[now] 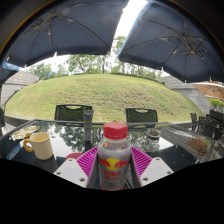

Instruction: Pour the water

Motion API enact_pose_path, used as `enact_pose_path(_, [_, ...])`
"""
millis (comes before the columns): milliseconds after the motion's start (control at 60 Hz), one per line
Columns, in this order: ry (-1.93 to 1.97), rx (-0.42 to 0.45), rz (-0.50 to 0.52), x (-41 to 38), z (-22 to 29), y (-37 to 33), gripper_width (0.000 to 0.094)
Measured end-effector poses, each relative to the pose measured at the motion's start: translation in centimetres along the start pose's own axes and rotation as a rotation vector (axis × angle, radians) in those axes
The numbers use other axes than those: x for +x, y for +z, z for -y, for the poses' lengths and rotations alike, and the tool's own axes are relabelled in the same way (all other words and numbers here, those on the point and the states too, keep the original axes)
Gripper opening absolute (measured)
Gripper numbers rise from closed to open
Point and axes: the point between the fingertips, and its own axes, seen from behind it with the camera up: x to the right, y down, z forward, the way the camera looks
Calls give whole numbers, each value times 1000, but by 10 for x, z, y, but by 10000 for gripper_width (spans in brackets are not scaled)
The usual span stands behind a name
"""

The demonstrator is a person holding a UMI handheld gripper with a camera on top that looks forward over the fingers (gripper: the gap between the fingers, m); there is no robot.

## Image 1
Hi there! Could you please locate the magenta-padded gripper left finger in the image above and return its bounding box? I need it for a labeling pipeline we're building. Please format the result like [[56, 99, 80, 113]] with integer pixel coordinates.
[[53, 145, 101, 190]]

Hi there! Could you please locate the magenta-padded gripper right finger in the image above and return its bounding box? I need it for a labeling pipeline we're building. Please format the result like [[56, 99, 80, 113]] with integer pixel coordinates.
[[125, 145, 175, 190]]

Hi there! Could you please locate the red-capped drink bottle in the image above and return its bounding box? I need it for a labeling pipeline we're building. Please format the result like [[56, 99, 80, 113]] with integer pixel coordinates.
[[97, 121, 133, 192]]

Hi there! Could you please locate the flat round red coaster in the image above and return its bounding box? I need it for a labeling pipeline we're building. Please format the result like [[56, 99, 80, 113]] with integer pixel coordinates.
[[65, 152, 84, 161]]

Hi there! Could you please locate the small round ashtray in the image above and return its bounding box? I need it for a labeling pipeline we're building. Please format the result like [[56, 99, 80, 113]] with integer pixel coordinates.
[[146, 128, 162, 140]]

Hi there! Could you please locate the brown paper sheet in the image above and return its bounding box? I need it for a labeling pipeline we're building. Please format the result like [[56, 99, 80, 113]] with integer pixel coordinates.
[[185, 135, 212, 156]]

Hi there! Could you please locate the dark mesh chair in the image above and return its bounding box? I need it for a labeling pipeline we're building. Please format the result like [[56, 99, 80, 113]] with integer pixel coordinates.
[[125, 107, 159, 125], [54, 104, 94, 123]]

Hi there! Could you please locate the yellow packet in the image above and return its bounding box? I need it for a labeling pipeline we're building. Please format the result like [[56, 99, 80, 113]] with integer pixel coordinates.
[[12, 125, 40, 141]]

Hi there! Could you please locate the group of dark chairs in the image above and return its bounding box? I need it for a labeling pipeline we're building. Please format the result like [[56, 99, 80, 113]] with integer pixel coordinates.
[[189, 112, 224, 141]]

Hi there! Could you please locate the planter with green plants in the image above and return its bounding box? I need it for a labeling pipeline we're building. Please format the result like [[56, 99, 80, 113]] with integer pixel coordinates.
[[209, 98, 224, 116]]

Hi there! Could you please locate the beige patio umbrella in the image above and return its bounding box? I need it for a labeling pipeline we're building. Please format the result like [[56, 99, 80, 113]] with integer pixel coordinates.
[[192, 80, 224, 100]]

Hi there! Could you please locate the blue-banded patio umbrella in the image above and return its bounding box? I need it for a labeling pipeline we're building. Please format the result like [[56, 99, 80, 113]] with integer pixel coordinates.
[[0, 61, 21, 84]]

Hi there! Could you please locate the navy patio umbrella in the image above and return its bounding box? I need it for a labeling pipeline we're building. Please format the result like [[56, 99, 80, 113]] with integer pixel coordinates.
[[0, 0, 130, 68], [117, 0, 224, 84]]

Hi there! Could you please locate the cream mug with yellow handle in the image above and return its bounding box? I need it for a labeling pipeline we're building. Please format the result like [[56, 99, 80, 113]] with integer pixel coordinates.
[[22, 131, 54, 161]]

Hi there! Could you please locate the grey upright post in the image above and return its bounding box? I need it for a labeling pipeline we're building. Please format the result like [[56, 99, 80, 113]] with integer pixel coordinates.
[[83, 109, 95, 125]]

